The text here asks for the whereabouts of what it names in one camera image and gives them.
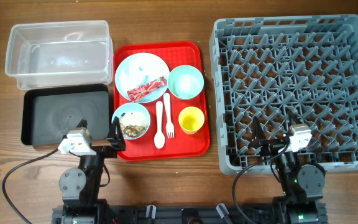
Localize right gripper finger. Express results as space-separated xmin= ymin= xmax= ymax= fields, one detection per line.
xmin=251 ymin=116 xmax=265 ymax=144
xmin=287 ymin=109 xmax=300 ymax=125

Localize food leftovers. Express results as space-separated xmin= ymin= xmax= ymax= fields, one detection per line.
xmin=119 ymin=111 xmax=149 ymax=139

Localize light blue small bowl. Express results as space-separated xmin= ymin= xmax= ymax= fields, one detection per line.
xmin=112 ymin=103 xmax=151 ymax=140

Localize white plastic spoon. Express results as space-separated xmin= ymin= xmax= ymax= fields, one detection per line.
xmin=154 ymin=101 xmax=165 ymax=149

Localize red snack wrapper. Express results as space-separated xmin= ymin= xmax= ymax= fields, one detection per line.
xmin=127 ymin=77 xmax=167 ymax=102

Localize white plastic fork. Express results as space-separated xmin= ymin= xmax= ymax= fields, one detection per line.
xmin=163 ymin=93 xmax=175 ymax=139

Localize yellow plastic cup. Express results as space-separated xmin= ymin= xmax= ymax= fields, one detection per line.
xmin=178 ymin=106 xmax=205 ymax=134

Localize light blue plate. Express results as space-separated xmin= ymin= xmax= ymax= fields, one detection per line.
xmin=114 ymin=53 xmax=170 ymax=100

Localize mint green bowl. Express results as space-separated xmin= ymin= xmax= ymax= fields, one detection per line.
xmin=168 ymin=65 xmax=204 ymax=100

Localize white napkin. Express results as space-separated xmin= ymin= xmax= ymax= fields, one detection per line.
xmin=124 ymin=57 xmax=150 ymax=90

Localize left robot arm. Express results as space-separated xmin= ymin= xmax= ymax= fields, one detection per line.
xmin=52 ymin=117 xmax=126 ymax=224

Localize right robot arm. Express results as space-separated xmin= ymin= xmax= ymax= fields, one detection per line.
xmin=250 ymin=111 xmax=326 ymax=223

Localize black waste tray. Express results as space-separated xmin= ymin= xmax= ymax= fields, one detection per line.
xmin=21 ymin=84 xmax=111 ymax=146

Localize grey dishwasher rack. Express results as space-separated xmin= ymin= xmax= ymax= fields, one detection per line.
xmin=209 ymin=14 xmax=358 ymax=175

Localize red serving tray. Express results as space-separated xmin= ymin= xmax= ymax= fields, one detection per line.
xmin=113 ymin=41 xmax=210 ymax=162

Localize clear plastic bin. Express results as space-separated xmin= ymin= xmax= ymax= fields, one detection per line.
xmin=5 ymin=20 xmax=113 ymax=90

